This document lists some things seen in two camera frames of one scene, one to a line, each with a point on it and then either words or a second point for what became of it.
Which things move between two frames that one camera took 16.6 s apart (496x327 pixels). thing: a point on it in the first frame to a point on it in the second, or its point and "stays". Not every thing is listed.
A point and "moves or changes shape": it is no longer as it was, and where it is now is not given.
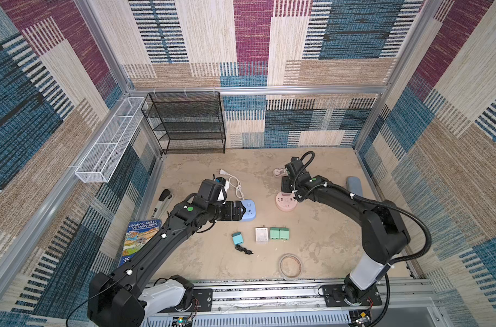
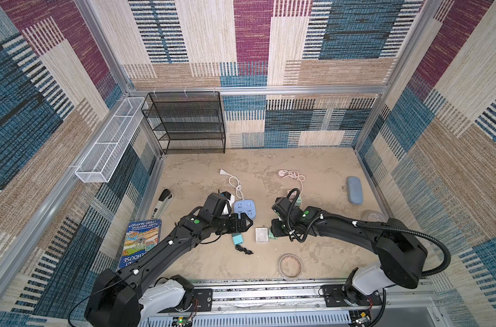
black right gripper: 285,188 to 276,230
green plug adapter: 284,233 moves or changes shape
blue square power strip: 250,208 stays
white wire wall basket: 100,161 stays
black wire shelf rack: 187,122 stays
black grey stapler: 162,204 stays
